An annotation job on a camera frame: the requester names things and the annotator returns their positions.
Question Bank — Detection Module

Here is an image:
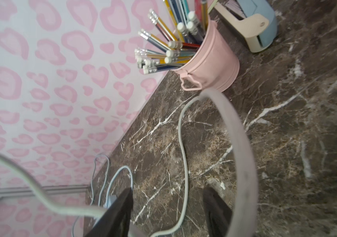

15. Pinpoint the pink pencil cup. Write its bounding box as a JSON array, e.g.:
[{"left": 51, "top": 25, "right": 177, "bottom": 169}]
[{"left": 174, "top": 20, "right": 240, "bottom": 92}]

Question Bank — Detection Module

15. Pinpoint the blue beige pencil sharpener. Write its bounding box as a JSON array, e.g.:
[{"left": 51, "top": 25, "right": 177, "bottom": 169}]
[{"left": 214, "top": 0, "right": 278, "bottom": 53}]

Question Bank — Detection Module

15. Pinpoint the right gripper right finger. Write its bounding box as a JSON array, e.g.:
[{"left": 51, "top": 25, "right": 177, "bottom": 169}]
[{"left": 203, "top": 187, "right": 232, "bottom": 237}]

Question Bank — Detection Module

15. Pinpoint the bundle of pencils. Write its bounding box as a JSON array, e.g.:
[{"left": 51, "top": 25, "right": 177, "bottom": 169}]
[{"left": 135, "top": 1, "right": 209, "bottom": 75}]

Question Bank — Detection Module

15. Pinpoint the white power strip cord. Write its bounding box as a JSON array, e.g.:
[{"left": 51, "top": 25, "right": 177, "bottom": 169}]
[{"left": 0, "top": 87, "right": 259, "bottom": 237}]

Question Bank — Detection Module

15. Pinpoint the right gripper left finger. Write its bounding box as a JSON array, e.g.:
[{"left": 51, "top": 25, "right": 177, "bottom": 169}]
[{"left": 85, "top": 188, "right": 134, "bottom": 237}]

